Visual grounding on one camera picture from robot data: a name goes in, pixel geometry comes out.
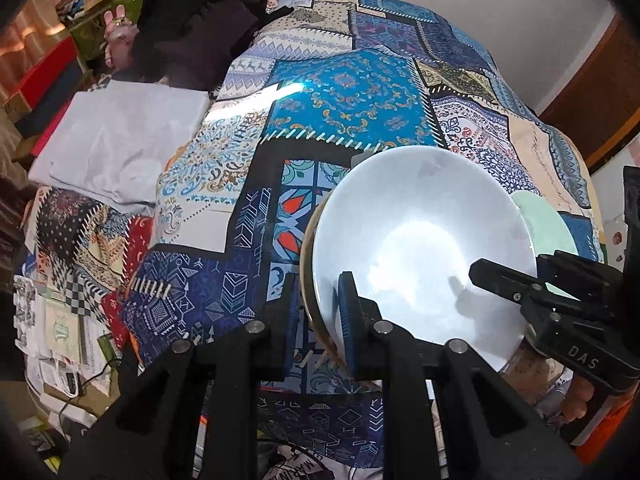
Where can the pink plush rabbit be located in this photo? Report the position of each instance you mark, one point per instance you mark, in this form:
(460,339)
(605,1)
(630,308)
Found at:
(117,25)

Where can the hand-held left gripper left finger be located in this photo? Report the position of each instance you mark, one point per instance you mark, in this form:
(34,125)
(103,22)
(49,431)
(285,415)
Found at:
(294,310)

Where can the red box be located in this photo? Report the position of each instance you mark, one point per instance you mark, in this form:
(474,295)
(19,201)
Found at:
(45,70)

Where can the brown plate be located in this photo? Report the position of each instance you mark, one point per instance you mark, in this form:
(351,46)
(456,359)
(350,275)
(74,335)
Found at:
(307,280)

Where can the black cloth pile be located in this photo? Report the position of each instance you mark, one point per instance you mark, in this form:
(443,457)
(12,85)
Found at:
(200,20)

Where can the green plate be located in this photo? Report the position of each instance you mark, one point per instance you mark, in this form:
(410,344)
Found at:
(542,230)

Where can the printed white cloth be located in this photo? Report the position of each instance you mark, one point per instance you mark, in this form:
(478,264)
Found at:
(300,465)

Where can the blue patchwork blanket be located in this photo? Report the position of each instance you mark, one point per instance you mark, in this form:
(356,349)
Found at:
(350,90)

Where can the person's right hand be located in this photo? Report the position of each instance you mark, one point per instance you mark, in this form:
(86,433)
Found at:
(575,400)

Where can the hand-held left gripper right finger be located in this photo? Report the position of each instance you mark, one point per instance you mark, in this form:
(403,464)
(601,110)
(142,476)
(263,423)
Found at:
(345,310)

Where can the person's right forearm orange sleeve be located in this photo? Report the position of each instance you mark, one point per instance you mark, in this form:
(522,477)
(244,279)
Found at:
(607,422)

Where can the orange brown curtain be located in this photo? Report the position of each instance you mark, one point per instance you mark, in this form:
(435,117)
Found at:
(30,30)

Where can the large white plate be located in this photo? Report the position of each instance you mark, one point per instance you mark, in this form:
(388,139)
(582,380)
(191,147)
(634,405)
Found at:
(425,240)

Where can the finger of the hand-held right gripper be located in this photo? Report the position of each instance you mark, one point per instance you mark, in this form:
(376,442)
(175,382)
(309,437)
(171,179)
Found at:
(580,277)
(505,280)

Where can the pile of printed papers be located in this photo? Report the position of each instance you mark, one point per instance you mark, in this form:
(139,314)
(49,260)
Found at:
(55,330)

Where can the white folded cloth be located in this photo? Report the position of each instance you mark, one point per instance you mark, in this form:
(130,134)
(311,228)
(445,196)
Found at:
(115,135)

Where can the brown wooden door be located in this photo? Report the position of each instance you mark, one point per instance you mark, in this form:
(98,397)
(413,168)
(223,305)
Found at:
(600,95)

